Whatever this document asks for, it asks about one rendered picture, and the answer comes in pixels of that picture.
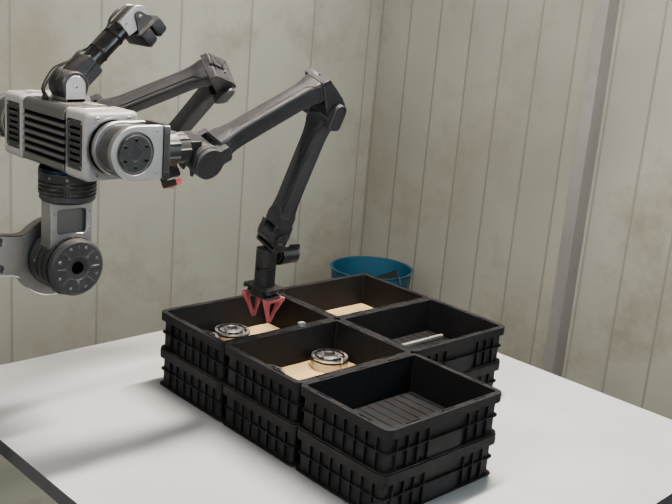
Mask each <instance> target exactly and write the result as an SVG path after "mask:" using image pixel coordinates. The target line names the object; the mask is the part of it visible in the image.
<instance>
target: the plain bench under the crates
mask: <svg viewBox="0 0 672 504"><path fill-rule="evenodd" d="M163 344H165V333H163V330H162V331H157V332H153V333H148V334H144V335H139V336H134V337H130V338H125V339H120V340H116V341H111V342H106V343H102V344H97V345H92V346H88V347H83V348H78V349H74V350H69V351H64V352H60V353H55V354H50V355H46V356H41V357H36V358H32V359H27V360H22V361H18V362H13V363H8V364H4V365H0V454H1V455H2V456H3V457H4V458H5V459H7V460H8V461H9V462H10V463H11V464H12V465H14V466H15V467H16V468H17V469H18V470H19V471H21V472H22V473H23V474H24V475H25V476H26V477H28V478H29V479H30V480H31V481H32V482H33V483H35V484H36V485H37V486H38V487H39V488H41V489H42V490H43V491H44V492H45V493H46V494H48V495H49V496H50V497H51V498H52V499H53V500H55V501H56V502H57V503H58V504H349V503H347V502H345V501H344V500H342V499H341V498H339V497H338V496H336V495H334V494H333V493H331V492H330V491H328V490H326V489H325V488H323V487H322V486H320V485H319V484H317V483H315V482H314V481H312V480H311V479H309V478H307V477H306V476H304V475H303V474H301V473H300V472H298V471H297V470H296V469H295V468H296V466H294V467H292V466H289V465H287V464H285V463H284V462H282V461H281V460H279V459H277V458H276V457H274V456H273V455H271V454H269V453H268V452H266V451H265V450H263V449H262V448H260V447H258V446H257V445H255V444H254V443H252V442H251V441H249V440H247V439H246V438H244V437H243V436H241V435H239V434H238V433H236V432H235V431H233V430H232V429H230V428H228V427H227V426H225V425H224V424H222V421H218V420H216V419H214V418H213V417H211V416H209V415H208V414H206V413H205V412H203V411H201V410H200V409H198V408H197V407H195V406H194V405H192V404H190V403H189V402H187V401H186V400H184V399H182V398H181V397H179V396H178V395H176V394H175V393H173V392H171V391H170V390H168V389H167V388H165V387H164V386H162V385H160V381H162V380H164V370H162V369H161V367H162V366H164V359H163V358H162V357H161V356H160V351H161V346H162V345H163ZM497 358H499V359H500V365H499V370H497V371H495V372H494V378H495V379H496V382H493V387H495V388H497V389H499V390H501V392H502V393H501V401H500V402H499V403H497V404H495V409H494V412H496V413H497V416H496V417H493V424H492V429H494V430H495V431H496V432H495V433H496V437H495V443H494V444H493V445H491V446H489V453H490V454H491V458H489V459H488V460H487V468H486V469H488V470H489V471H490V474H489V475H488V476H486V477H483V478H481V479H479V480H477V481H474V482H472V483H470V484H467V485H465V486H463V487H460V488H458V489H456V490H454V491H451V492H449V493H447V494H444V495H442V496H440V497H438V498H435V499H433V500H431V501H428V502H426V503H424V504H672V420H671V419H668V418H666V417H663V416H660V415H658V414H655V413H653V412H650V411H647V410H645V409H642V408H640V407H637V406H635V405H632V404H629V403H627V402H624V401H622V400H619V399H616V398H614V397H611V396H609V395H606V394H604V393H601V392H598V391H596V390H593V389H591V388H588V387H585V386H583V385H580V384H578V383H575V382H573V381H570V380H567V379H565V378H562V377H560V376H557V375H554V374H552V373H549V372H547V371H544V370H542V369H539V368H536V367H534V366H531V365H529V364H526V363H523V362H521V361H518V360H516V359H513V358H511V357H508V356H505V355H503V354H500V353H498V352H497Z"/></svg>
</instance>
